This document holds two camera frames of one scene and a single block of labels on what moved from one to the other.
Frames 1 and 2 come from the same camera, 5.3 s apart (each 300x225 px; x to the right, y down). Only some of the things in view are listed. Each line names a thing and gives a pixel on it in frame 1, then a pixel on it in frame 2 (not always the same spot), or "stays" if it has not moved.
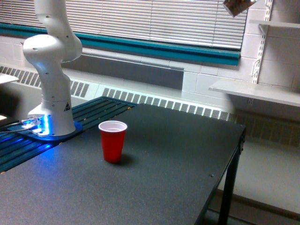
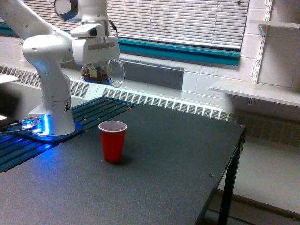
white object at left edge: x=4 y=78 stays
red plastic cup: x=113 y=134 stays
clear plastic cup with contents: x=236 y=7 to x=110 y=72
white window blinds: x=203 y=22 stays
